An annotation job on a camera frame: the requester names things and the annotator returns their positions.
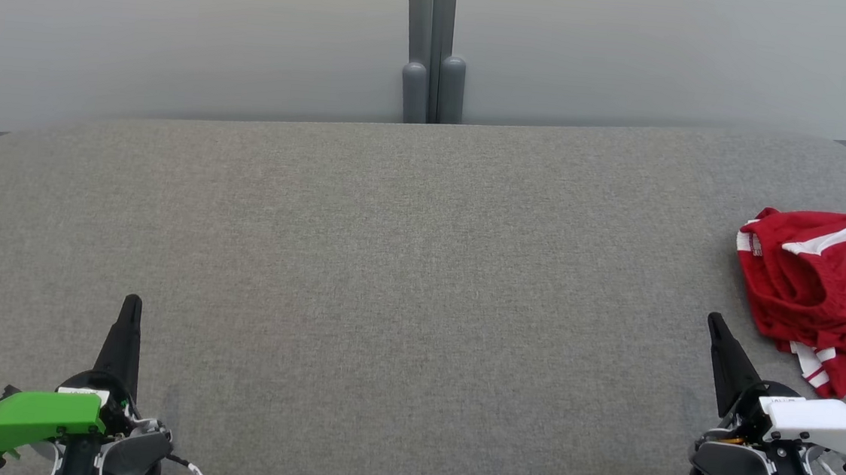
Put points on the grey fabric sofa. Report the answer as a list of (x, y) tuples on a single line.
[(418, 305)]

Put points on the grey cylindrical post foot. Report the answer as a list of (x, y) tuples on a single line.
[(451, 89), (414, 93)]

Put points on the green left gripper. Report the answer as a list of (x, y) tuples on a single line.
[(31, 418)]

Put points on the grey vertical partition post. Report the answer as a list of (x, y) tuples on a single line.
[(429, 11)]

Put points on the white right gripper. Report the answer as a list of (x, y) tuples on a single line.
[(823, 424)]

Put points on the red Bulls shorts white stripes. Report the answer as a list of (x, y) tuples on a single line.
[(826, 292)]

